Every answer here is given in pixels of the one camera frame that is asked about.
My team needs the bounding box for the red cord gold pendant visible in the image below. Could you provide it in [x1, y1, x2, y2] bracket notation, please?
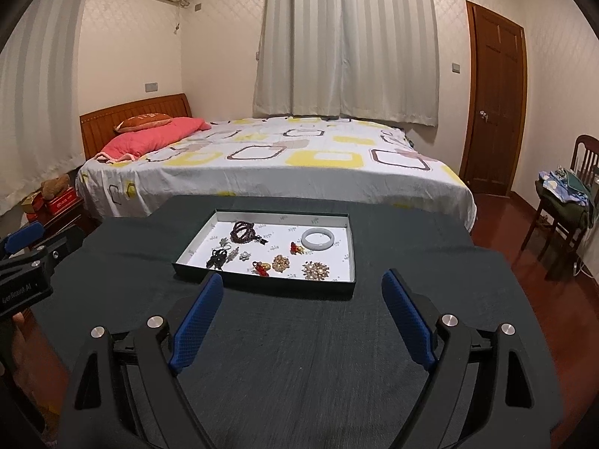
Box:
[253, 262, 271, 277]

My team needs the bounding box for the dark red bead bracelet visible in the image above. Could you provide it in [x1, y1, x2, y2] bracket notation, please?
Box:
[228, 220, 269, 247]

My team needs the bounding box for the gold chain pile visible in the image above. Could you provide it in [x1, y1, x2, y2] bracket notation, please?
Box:
[301, 260, 331, 283]

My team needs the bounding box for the white jade bangle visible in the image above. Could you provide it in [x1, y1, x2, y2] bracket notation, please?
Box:
[301, 228, 335, 251]

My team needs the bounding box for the gold turtle red tassel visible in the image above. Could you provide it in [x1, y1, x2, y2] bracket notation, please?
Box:
[289, 242, 305, 254]

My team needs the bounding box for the wooden nightstand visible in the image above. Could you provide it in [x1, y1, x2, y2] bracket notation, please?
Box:
[25, 199, 100, 251]

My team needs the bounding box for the brown teddy bear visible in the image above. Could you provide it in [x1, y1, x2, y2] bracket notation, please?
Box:
[40, 174, 71, 202]

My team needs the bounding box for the red box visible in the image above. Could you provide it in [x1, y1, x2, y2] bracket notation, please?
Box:
[46, 187, 79, 217]

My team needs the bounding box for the wooden headboard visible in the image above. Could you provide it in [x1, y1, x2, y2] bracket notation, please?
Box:
[79, 93, 192, 160]

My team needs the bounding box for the pink pillow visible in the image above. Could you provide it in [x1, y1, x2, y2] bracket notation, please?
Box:
[93, 117, 211, 163]

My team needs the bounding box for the dark green tray box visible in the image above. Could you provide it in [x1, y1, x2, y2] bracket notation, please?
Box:
[173, 210, 356, 301]

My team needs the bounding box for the orange brown cushion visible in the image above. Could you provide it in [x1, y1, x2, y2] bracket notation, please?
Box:
[115, 113, 173, 134]

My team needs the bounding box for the wooden chair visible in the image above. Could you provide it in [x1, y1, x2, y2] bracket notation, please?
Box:
[521, 134, 598, 260]

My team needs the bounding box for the bed with patterned sheet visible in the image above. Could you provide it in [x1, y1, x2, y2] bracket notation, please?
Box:
[76, 117, 477, 229]

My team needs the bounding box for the clothes pile on chair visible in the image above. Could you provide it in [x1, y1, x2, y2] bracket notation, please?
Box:
[536, 167, 597, 229]

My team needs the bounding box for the brown wooden door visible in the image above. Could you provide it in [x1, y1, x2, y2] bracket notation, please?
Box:
[460, 1, 528, 197]

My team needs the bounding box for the white curtain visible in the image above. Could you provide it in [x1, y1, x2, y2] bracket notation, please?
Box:
[253, 0, 440, 127]

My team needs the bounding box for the wall socket plate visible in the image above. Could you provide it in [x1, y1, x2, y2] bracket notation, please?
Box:
[144, 82, 158, 92]

